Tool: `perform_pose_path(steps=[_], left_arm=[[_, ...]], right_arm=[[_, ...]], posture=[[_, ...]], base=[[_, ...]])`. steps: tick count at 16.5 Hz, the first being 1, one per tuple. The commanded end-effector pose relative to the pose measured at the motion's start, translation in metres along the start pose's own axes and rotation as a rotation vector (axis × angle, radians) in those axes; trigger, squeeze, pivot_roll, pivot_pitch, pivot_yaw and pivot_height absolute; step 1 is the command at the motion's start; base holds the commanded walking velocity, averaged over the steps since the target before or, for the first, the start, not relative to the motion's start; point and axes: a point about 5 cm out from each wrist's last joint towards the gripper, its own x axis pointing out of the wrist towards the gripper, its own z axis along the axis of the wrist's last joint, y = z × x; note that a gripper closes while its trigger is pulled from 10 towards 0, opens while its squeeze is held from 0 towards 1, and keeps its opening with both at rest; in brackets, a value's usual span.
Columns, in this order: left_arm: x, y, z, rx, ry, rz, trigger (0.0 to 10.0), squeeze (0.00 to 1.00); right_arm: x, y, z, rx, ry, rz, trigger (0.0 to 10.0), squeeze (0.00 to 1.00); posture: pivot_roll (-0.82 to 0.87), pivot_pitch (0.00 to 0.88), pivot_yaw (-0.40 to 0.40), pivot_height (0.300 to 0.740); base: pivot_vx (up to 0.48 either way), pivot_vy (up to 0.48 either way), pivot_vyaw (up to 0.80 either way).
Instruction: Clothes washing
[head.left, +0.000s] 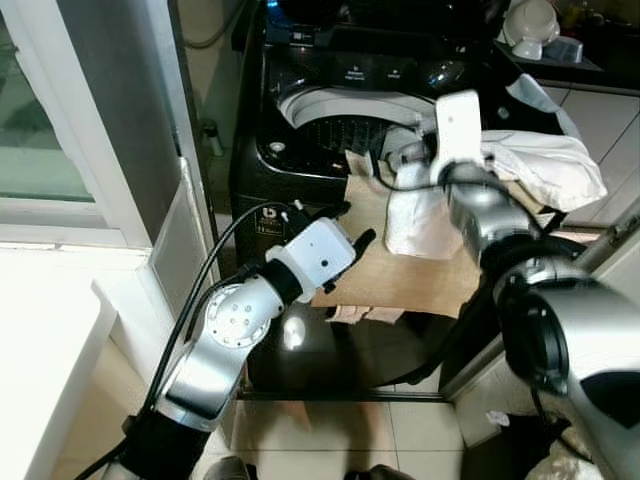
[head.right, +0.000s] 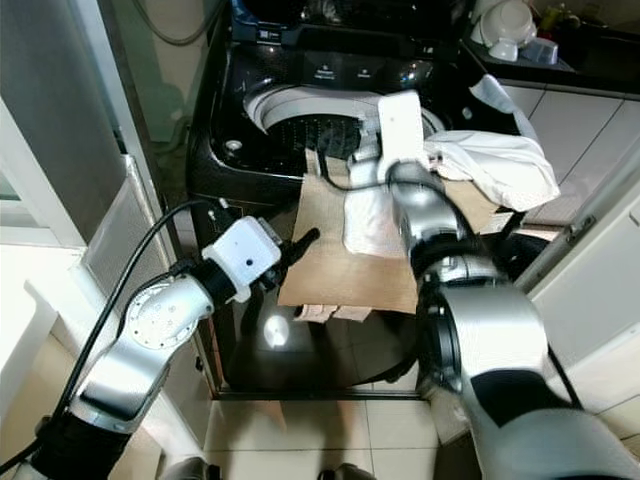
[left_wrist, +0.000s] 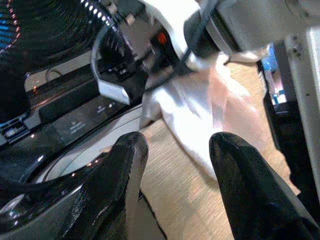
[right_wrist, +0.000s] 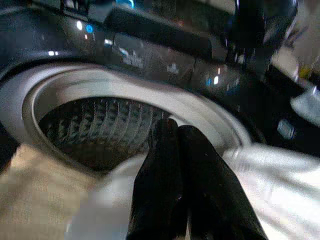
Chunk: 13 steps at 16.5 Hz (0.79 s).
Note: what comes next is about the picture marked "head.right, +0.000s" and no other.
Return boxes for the beige cloth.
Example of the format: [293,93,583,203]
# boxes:
[275,150,511,321]

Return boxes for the white cloth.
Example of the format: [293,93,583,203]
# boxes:
[345,130,561,256]

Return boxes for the black top-load washing machine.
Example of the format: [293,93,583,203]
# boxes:
[185,0,551,396]

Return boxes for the white washer tub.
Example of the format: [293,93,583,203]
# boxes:
[245,85,391,161]

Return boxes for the grey mesh screen panel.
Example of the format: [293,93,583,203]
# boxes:
[80,155,161,321]

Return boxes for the white pot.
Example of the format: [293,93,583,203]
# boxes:
[470,0,539,63]

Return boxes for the clear plastic container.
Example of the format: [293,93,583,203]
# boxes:
[520,38,561,69]

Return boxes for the white cabinet door panels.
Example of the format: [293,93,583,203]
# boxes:
[510,80,640,226]

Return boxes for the grey right robot foot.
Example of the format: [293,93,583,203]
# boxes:
[315,462,376,480]

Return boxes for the grey robot foot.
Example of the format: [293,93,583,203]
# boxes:
[155,455,211,480]
[315,462,376,480]

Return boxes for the grey left robot foot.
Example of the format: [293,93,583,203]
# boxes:
[155,455,211,480]

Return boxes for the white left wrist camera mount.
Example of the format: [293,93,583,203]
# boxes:
[203,215,286,303]

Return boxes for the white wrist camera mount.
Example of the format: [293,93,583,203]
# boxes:
[378,90,426,166]
[203,215,286,303]

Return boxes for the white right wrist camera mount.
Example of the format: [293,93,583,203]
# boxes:
[378,90,426,166]

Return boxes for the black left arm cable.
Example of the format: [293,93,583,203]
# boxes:
[0,200,226,479]

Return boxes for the white door frame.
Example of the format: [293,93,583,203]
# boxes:
[0,100,101,251]

